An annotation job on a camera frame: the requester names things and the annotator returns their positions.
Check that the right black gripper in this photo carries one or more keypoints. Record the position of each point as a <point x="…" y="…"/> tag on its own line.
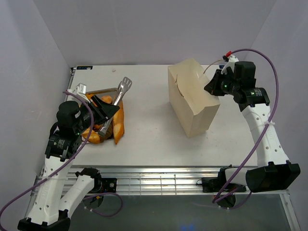
<point x="211" y="87"/>

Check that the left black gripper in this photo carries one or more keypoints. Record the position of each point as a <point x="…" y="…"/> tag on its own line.
<point x="104" y="110"/>

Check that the long baguette bread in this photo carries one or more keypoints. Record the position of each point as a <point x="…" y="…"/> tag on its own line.
<point x="93" y="138"/>
<point x="118" y="124"/>

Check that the beige paper bag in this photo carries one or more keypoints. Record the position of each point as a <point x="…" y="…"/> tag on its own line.
<point x="195" y="108"/>

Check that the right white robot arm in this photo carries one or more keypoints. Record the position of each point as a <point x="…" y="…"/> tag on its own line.
<point x="274" y="170"/>

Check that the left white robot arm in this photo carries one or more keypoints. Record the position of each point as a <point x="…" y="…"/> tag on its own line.
<point x="52" y="210"/>

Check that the metal tray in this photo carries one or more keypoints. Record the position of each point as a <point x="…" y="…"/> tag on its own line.
<point x="108" y="96"/>

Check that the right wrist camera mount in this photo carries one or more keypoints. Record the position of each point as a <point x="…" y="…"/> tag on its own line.
<point x="230" y="60"/>

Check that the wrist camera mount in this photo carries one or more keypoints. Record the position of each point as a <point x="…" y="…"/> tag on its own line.
<point x="230" y="60"/>
<point x="78" y="94"/>

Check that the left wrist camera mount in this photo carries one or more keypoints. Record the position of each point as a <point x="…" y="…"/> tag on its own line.
<point x="78" y="94"/>

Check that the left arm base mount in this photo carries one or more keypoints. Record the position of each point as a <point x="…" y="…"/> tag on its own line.
<point x="104" y="185"/>

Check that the aluminium frame rail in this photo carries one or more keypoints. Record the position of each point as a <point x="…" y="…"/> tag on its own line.
<point x="150" y="181"/>

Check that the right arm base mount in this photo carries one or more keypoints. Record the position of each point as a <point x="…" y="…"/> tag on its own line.
<point x="214" y="185"/>

